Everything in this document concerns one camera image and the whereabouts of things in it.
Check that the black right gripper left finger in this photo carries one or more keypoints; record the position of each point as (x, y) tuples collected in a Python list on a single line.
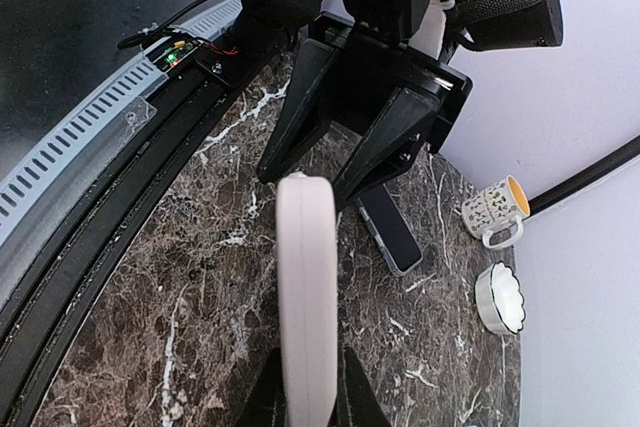
[(266, 404)]

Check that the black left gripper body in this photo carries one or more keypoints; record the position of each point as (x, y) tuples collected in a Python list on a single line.
[(367, 73)]

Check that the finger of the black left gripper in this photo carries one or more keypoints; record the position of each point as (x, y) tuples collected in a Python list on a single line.
[(401, 117), (302, 121)]

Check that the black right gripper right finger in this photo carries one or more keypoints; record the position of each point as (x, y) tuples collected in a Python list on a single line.
[(356, 404)]

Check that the phone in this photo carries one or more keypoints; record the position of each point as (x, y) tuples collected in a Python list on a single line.
[(307, 297), (391, 233)]

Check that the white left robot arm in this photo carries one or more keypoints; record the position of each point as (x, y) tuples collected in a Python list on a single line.
[(262, 17)]

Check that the white patterned mug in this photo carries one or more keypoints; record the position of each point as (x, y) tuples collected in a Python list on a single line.
[(496, 214)]

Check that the left green circuit board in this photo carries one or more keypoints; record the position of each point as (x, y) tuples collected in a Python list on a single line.
[(174, 54)]

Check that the white scalloped bowl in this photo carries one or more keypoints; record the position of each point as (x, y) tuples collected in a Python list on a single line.
[(499, 300)]

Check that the black left frame post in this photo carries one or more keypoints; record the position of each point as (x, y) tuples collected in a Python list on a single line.
[(586, 177)]

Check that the black front rail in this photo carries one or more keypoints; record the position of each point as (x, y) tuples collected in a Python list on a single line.
[(62, 275)]

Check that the white slotted cable duct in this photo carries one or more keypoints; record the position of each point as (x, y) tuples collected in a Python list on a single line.
[(49, 180)]

